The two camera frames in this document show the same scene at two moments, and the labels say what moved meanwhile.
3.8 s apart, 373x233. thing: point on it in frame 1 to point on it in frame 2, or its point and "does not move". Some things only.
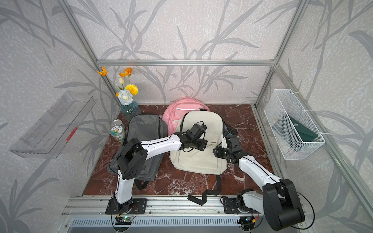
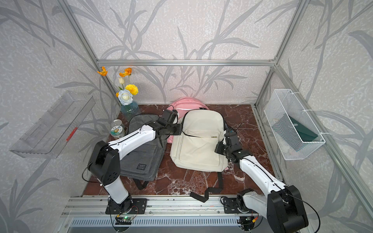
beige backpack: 186,160 does not move
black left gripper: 204,143 to 178,130
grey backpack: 145,127 does not move
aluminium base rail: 158,207 does not move
